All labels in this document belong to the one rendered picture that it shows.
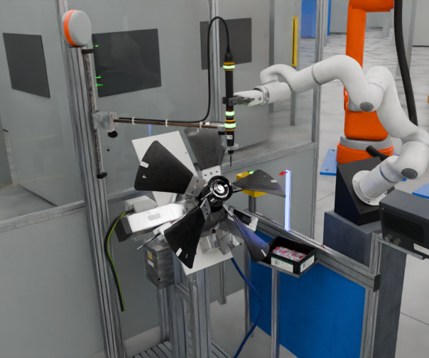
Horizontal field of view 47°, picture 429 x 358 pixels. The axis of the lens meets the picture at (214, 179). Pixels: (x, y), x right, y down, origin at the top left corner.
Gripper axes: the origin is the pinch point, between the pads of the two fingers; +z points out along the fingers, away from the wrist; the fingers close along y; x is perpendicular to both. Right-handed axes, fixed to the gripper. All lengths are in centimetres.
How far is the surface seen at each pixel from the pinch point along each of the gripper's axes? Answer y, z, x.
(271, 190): -7.8, -17.5, -42.6
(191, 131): 23.1, 5.3, -16.9
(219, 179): -2.2, 7.7, -33.1
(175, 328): 31, 16, -127
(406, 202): -67, -33, -34
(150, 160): 11.1, 33.6, -22.2
